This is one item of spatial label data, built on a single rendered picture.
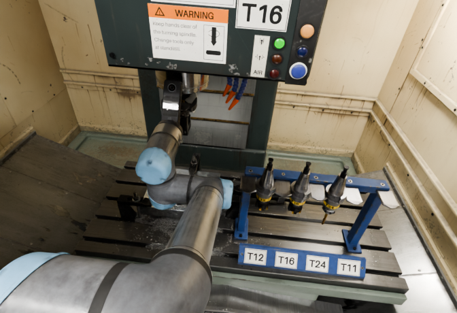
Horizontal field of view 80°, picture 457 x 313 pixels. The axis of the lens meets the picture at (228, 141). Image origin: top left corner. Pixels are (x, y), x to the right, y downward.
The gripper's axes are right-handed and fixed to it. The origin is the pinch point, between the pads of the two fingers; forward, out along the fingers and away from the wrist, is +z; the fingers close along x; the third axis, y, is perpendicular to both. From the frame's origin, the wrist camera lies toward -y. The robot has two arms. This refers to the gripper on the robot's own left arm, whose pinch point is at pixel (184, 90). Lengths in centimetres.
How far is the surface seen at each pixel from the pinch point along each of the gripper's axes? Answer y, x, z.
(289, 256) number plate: 49, 41, -23
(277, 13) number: -29.5, 23.4, -21.2
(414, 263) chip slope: 61, 94, -13
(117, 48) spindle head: -20.1, -8.8, -21.2
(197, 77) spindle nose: -8.1, 5.4, -6.9
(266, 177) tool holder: 17.3, 28.0, -17.2
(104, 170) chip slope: 78, -60, 35
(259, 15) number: -28.9, 20.1, -21.2
